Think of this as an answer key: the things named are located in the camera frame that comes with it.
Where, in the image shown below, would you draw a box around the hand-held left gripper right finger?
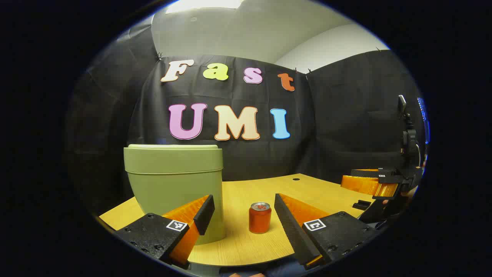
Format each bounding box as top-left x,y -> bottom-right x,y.
274,193 -> 379,270

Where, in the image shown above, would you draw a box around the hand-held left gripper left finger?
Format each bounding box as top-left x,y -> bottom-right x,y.
115,194 -> 216,270

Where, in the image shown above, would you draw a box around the red pop can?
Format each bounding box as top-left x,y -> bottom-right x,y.
249,202 -> 272,234

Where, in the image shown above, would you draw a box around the green desktop garbage bin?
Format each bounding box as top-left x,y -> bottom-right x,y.
124,144 -> 225,245

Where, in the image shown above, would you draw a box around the green garbage bin lid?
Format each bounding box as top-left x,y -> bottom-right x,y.
128,144 -> 220,150

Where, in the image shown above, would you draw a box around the wooden desktop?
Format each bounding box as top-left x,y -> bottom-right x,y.
99,173 -> 379,267

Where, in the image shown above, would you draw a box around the person's blue trousers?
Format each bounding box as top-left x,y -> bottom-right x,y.
265,260 -> 306,277

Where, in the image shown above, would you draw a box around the black backdrop cloth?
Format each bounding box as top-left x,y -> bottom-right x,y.
65,23 -> 427,216

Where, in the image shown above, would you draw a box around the computer monitor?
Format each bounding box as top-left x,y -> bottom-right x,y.
417,97 -> 430,145

